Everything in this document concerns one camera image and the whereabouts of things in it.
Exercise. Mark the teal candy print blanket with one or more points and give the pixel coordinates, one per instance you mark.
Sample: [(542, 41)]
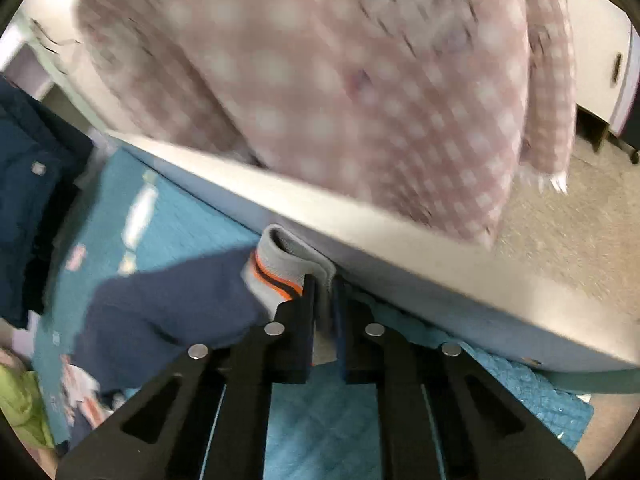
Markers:
[(165, 210)]

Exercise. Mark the navy and yellow puffer jacket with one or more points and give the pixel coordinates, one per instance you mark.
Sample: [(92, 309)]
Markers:
[(35, 160)]

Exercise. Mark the pink checked garment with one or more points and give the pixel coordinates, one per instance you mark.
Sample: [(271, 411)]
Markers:
[(350, 85)]

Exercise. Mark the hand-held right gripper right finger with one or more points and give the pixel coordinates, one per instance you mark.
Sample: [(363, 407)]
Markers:
[(341, 320)]

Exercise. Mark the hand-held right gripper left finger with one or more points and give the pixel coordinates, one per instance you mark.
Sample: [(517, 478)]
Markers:
[(309, 312)]

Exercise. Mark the grey and navy sweatshirt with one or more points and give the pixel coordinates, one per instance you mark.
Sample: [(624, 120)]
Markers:
[(175, 300)]

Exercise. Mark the white cabinet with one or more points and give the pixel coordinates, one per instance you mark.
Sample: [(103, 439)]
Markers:
[(590, 60)]

